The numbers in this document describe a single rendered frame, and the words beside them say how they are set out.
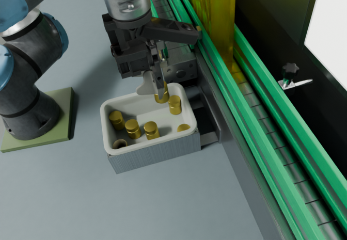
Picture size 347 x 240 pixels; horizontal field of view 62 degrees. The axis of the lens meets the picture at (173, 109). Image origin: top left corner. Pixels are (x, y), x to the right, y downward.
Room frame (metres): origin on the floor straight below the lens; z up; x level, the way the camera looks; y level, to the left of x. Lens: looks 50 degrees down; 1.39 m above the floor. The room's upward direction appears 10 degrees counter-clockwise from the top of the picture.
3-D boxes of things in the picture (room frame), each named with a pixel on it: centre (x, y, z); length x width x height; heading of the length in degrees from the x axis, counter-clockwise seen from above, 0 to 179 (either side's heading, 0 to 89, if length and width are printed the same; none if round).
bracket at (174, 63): (0.59, -0.04, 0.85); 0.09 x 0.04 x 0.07; 96
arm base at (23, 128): (0.59, 0.41, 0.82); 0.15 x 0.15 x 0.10
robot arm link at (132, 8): (0.46, 0.04, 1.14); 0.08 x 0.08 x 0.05
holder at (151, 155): (0.47, 0.04, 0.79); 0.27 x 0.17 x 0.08; 96
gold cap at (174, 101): (0.52, -0.01, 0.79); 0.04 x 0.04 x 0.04
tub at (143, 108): (0.46, 0.07, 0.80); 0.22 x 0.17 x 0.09; 96
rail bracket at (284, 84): (0.37, -0.24, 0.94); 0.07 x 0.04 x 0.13; 96
